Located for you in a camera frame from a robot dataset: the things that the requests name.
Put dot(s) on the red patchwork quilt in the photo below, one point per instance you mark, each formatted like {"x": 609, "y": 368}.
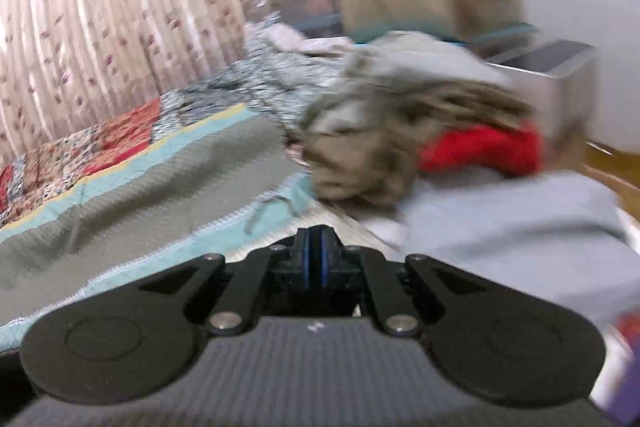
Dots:
{"x": 115, "y": 137}

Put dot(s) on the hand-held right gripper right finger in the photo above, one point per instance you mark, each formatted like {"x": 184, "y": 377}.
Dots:
{"x": 324, "y": 257}

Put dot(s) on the red cloth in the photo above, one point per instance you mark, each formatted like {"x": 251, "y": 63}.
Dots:
{"x": 480, "y": 149}

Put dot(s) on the purple mat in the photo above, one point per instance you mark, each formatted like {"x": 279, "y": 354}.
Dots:
{"x": 630, "y": 357}

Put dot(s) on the beige leaf-print curtain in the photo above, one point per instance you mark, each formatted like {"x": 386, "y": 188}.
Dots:
{"x": 100, "y": 7}

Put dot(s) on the white box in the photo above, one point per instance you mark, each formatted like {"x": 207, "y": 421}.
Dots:
{"x": 555, "y": 82}

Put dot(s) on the striped printed bedsheet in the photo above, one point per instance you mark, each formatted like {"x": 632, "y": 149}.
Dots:
{"x": 125, "y": 202}

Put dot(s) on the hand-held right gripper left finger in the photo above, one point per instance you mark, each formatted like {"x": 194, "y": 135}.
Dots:
{"x": 302, "y": 257}

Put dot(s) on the white crumpled cloth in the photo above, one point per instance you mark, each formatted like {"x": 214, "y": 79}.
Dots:
{"x": 287, "y": 38}

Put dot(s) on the light grey cloth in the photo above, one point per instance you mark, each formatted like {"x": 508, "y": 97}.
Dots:
{"x": 500, "y": 232}

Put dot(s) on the olive clothes pile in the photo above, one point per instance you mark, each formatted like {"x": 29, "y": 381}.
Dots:
{"x": 360, "y": 157}

